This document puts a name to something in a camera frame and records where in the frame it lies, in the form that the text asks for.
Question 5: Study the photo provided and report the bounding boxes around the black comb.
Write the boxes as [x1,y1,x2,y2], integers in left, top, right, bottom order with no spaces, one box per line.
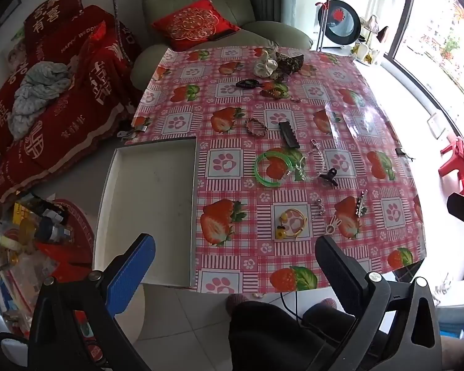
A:
[278,122,300,149]

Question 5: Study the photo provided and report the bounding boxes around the green plastic bangle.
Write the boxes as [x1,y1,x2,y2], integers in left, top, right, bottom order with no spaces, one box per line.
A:
[254,151,294,189]

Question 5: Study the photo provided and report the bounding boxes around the red plastic stool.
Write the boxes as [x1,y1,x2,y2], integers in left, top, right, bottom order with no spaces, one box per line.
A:
[439,137,464,198]

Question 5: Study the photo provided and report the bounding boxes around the beaded metal hair pin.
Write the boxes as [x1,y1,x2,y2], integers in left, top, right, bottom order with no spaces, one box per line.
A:
[354,190,369,215]

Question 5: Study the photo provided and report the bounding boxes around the grey crumpled cloth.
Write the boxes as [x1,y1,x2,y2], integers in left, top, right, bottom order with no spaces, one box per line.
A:
[8,61,74,140]

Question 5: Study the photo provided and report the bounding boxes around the person's dark trouser legs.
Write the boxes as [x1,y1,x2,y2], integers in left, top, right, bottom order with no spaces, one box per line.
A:
[225,293,357,371]

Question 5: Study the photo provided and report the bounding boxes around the red embroidered cushion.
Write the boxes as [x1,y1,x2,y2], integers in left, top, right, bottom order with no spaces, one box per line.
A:
[152,0,241,52]

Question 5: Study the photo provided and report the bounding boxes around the red printed pillow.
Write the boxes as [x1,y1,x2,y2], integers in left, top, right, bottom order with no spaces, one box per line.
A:
[23,0,84,43]

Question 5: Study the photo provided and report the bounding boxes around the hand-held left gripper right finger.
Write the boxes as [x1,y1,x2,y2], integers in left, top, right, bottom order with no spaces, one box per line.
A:
[315,235,443,371]

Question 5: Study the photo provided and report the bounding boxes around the red handled stick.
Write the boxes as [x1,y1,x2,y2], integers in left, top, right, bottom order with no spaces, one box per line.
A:
[315,0,331,51]

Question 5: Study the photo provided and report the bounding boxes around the pile of bottles and packets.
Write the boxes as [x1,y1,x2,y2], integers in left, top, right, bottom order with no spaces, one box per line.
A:
[0,193,97,341]

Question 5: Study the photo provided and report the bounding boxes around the cream rabbit hair clip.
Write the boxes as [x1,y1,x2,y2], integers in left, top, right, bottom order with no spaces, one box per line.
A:
[325,216,343,236]

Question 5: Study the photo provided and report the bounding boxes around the black cable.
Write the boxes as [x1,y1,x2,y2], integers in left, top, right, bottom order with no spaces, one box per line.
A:
[280,292,307,322]

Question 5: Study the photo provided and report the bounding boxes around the white jugs and bottles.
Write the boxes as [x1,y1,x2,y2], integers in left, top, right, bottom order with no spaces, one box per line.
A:
[352,15,389,66]

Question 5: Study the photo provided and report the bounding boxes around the clear plastic charm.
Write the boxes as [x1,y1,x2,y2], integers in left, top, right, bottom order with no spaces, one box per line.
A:
[290,158,308,182]

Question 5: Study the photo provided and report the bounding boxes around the silver binder clip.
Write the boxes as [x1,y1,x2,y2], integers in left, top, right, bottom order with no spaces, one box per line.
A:
[118,126,148,140]

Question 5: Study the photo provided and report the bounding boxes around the yellow beaded wire bracelet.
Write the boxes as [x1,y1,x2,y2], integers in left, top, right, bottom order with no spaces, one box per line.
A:
[275,209,308,240]

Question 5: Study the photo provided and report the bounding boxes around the strawberry print checked tablecloth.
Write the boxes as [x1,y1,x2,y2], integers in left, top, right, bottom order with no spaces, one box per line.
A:
[133,46,428,292]

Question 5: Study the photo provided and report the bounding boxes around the leopard print scrunchie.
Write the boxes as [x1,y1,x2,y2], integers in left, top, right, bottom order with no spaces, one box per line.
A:
[274,51,305,75]

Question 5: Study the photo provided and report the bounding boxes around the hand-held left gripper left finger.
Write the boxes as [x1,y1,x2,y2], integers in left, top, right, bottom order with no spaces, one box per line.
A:
[27,233,157,371]

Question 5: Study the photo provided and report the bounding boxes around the white scrunchie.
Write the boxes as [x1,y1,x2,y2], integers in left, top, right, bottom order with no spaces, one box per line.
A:
[254,48,280,78]

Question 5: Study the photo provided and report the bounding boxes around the white shallow box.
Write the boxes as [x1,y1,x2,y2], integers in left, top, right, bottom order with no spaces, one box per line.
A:
[94,136,199,288]

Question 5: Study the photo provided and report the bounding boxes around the white washing machine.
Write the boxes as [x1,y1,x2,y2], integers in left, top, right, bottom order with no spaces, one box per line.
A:
[315,0,362,49]

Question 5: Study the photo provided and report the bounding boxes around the metal chain keychain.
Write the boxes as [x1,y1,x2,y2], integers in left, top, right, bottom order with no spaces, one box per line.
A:
[309,139,327,180]

